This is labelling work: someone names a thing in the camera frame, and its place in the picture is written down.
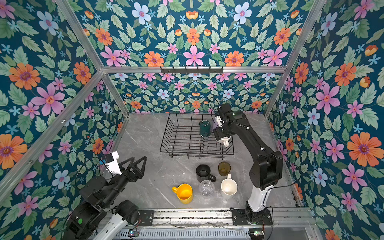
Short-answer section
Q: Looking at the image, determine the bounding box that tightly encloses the black wire dish rack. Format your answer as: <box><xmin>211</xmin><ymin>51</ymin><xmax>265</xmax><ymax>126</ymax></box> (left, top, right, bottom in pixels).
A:
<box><xmin>160</xmin><ymin>113</ymin><xmax>235</xmax><ymax>159</ymax></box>

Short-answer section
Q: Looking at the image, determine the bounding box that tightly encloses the clear glass cup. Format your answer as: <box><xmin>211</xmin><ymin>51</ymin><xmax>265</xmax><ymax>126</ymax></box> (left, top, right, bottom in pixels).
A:
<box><xmin>199</xmin><ymin>180</ymin><xmax>215</xmax><ymax>197</ymax></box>

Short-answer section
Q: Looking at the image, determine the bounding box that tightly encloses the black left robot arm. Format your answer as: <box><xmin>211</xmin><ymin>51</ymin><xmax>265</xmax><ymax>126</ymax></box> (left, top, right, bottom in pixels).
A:
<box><xmin>62</xmin><ymin>156</ymin><xmax>147</xmax><ymax>240</ymax></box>

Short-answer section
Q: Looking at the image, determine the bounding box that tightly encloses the green mug cream inside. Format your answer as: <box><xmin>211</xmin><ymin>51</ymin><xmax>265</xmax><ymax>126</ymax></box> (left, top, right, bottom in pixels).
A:
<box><xmin>199</xmin><ymin>120</ymin><xmax>211</xmax><ymax>138</ymax></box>

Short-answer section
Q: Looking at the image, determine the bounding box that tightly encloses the black hook rail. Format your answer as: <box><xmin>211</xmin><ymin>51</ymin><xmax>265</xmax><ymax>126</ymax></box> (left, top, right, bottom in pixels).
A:
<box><xmin>160</xmin><ymin>67</ymin><xmax>224</xmax><ymax>75</ymax></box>

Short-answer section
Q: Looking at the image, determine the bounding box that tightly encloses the cream white mug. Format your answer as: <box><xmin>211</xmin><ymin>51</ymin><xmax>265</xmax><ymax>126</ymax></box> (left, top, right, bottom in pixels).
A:
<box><xmin>221</xmin><ymin>174</ymin><xmax>238</xmax><ymax>198</ymax></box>

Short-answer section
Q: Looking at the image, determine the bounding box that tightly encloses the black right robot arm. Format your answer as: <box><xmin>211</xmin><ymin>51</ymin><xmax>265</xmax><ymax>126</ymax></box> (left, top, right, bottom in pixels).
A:
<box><xmin>213</xmin><ymin>104</ymin><xmax>284</xmax><ymax>224</ymax></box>

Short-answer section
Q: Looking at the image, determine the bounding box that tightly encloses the white mug red inside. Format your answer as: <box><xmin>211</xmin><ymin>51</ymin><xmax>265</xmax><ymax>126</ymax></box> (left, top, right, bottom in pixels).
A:
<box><xmin>219</xmin><ymin>137</ymin><xmax>232</xmax><ymax>148</ymax></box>

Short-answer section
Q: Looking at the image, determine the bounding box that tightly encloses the black mug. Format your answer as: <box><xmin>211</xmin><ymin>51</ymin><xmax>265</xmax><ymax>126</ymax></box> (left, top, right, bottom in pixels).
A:
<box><xmin>196</xmin><ymin>165</ymin><xmax>217</xmax><ymax>183</ymax></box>

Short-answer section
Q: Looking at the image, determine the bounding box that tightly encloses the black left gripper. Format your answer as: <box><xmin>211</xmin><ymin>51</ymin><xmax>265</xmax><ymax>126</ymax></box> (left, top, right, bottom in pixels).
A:
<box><xmin>101</xmin><ymin>156</ymin><xmax>148</xmax><ymax>211</ymax></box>

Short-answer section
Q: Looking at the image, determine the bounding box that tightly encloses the olive glass cup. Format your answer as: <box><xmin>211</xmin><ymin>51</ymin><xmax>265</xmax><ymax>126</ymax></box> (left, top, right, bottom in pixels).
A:
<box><xmin>218</xmin><ymin>161</ymin><xmax>232</xmax><ymax>177</ymax></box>

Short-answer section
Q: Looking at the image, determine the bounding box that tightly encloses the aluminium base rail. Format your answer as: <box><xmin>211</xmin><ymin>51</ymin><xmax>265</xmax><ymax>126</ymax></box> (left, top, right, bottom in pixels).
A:
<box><xmin>113</xmin><ymin>207</ymin><xmax>322</xmax><ymax>240</ymax></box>

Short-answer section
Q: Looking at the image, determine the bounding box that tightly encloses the yellow mug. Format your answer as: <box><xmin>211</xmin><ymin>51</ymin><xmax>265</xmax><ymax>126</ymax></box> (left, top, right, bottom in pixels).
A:
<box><xmin>172</xmin><ymin>184</ymin><xmax>194</xmax><ymax>205</ymax></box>

